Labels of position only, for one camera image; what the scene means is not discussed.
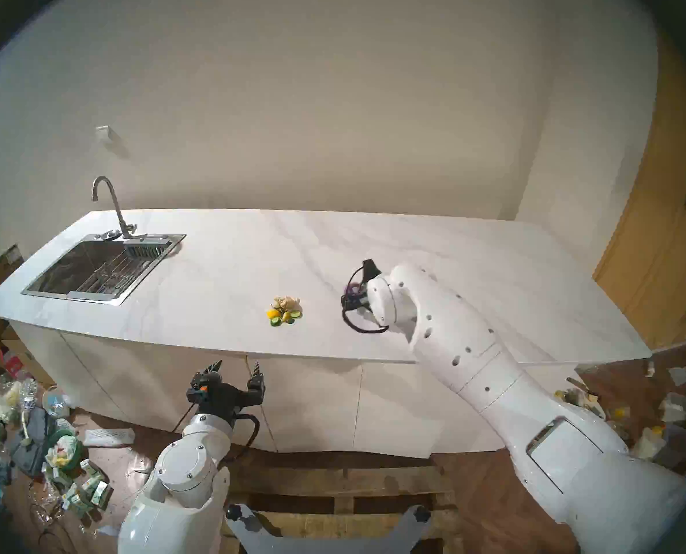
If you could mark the clear round container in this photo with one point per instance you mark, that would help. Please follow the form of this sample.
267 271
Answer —
56 401

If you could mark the white red plastic bag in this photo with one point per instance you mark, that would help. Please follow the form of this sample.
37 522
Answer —
11 362

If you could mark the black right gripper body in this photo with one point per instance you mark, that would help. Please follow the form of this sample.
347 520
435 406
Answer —
360 296

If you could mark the grey fabric pouch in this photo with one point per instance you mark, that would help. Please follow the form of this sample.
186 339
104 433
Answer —
31 443

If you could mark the clear plastic box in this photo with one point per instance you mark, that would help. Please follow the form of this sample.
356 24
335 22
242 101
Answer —
675 407

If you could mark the green bowl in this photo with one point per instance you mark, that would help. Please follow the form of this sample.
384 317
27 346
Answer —
63 450

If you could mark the green white small carton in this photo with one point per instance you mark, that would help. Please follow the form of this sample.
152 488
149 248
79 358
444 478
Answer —
89 471
99 495

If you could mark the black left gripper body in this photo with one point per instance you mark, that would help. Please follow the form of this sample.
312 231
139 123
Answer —
225 403

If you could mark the purple grey fluffy cloth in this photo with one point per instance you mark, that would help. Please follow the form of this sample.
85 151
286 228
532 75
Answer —
351 288

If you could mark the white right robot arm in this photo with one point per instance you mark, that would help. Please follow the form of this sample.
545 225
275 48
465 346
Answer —
447 328

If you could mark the wooden room door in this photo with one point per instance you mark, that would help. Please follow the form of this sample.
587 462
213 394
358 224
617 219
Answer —
654 258

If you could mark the white paper sheet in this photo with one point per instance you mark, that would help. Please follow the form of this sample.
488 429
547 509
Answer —
679 375

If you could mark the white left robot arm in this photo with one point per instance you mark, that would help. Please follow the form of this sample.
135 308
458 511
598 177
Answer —
187 472

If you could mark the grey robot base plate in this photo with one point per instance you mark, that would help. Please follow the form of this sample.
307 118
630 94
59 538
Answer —
320 538

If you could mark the wooden pallet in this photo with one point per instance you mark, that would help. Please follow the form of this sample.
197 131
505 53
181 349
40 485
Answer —
320 480

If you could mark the steel gooseneck faucet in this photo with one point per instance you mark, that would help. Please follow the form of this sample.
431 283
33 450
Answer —
118 212

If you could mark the white wall socket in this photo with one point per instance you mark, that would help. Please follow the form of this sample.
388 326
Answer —
102 133

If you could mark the beige paper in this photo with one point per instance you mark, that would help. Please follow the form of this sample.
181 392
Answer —
287 303

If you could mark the white mesh cloth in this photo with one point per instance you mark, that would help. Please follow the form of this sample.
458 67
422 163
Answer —
107 437

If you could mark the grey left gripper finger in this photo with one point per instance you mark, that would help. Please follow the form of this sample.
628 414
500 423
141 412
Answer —
200 385
256 388

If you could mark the stainless steel sink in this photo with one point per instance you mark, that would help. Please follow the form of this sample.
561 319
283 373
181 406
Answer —
72 270

